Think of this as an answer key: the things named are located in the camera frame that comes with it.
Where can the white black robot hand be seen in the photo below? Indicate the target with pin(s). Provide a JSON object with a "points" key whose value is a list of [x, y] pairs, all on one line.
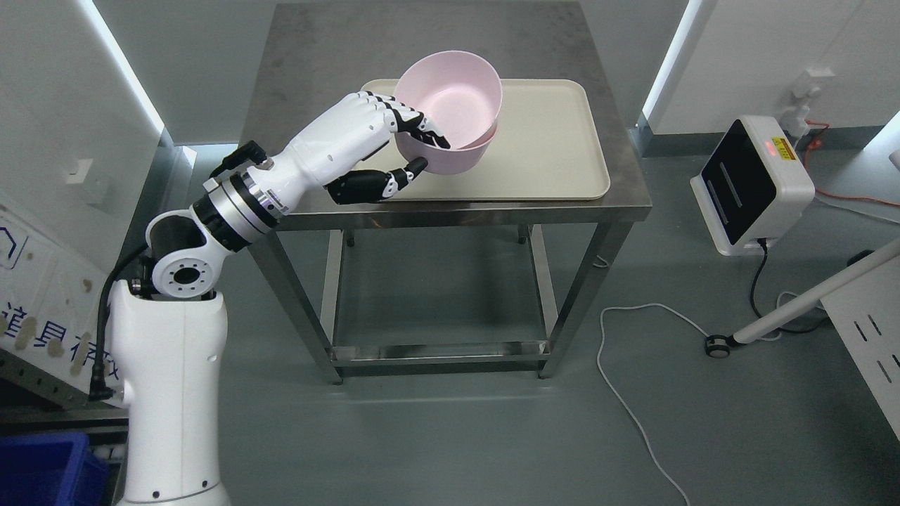
{"points": [[325, 153]]}

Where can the cream plastic tray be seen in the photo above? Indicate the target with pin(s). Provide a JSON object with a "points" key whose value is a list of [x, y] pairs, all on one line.
{"points": [[546, 148]]}

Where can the white perforated panel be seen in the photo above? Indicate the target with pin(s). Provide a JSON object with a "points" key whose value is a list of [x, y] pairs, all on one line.
{"points": [[865, 314]]}

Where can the white wall socket plug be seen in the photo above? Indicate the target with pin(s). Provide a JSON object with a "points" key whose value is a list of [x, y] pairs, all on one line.
{"points": [[803, 92]]}

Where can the stainless steel table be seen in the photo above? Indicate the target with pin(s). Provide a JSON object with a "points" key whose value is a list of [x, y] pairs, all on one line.
{"points": [[314, 50]]}

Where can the white stand leg with caster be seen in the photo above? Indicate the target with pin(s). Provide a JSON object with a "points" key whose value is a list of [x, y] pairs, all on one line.
{"points": [[720, 346]]}

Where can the white sign with blue text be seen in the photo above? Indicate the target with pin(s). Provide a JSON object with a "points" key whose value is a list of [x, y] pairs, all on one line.
{"points": [[52, 277]]}

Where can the white black box device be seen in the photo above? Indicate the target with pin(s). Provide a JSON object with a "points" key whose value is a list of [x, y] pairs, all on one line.
{"points": [[753, 187]]}

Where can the blue bin upper left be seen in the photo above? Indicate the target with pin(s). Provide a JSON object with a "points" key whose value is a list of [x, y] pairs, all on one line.
{"points": [[51, 469]]}

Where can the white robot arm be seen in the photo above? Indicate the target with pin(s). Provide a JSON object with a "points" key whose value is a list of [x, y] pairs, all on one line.
{"points": [[166, 327]]}

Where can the white wall switch plate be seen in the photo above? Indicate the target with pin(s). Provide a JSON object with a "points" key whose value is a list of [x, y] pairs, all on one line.
{"points": [[78, 174]]}

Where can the pink bowl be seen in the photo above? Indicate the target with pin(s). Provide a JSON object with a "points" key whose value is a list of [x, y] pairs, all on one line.
{"points": [[459, 90], [441, 161]]}

